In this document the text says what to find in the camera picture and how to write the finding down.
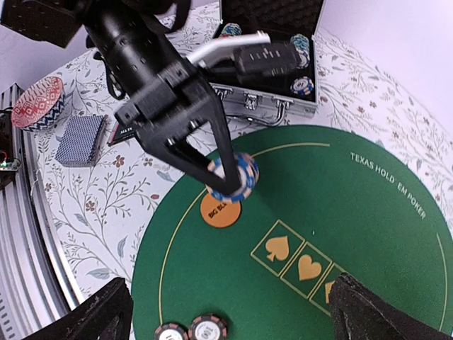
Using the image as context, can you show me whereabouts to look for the poker chip stack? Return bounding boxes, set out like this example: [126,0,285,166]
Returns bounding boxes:
[290,34,311,69]
[219,23,242,38]

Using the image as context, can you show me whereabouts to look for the aluminium poker chip case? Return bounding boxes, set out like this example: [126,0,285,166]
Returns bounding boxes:
[208,0,324,127]

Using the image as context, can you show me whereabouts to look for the round green poker mat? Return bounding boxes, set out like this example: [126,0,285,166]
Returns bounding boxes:
[132,125,452,339]

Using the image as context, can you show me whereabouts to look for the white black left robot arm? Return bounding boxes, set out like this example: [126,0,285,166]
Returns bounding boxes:
[1,1,241,196]

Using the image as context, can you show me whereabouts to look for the right poker chip stack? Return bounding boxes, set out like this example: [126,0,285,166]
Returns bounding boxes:
[290,34,311,69]

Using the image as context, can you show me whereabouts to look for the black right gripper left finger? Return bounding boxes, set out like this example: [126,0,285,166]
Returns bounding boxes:
[25,277,134,340]

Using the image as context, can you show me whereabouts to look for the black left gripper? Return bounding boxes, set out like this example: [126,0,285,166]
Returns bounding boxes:
[84,10,241,195]

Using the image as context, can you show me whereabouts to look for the blue white chip stack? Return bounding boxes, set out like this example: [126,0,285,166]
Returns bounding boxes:
[206,152,259,203]

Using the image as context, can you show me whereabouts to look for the blue chips in case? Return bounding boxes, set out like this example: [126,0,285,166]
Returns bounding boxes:
[290,76,314,96]

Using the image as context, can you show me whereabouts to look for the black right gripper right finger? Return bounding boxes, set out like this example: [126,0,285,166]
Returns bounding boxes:
[329,273,452,340]

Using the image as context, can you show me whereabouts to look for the aluminium front rail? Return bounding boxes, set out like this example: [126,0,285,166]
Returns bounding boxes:
[1,84,84,339]

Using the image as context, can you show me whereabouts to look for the red patterned bowl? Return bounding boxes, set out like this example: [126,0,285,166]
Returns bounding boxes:
[11,76,65,132]

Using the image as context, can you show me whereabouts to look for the orange big blind button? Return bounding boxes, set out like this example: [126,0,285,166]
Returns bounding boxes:
[200,194,242,229]

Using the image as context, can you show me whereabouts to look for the left poker chip stack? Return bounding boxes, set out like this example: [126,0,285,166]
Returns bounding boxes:
[219,23,242,38]

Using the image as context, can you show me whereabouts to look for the black triangular card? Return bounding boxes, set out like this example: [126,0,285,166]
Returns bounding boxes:
[107,123,135,147]

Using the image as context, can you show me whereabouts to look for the red black 100 chip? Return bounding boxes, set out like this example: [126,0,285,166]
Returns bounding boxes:
[188,313,228,340]

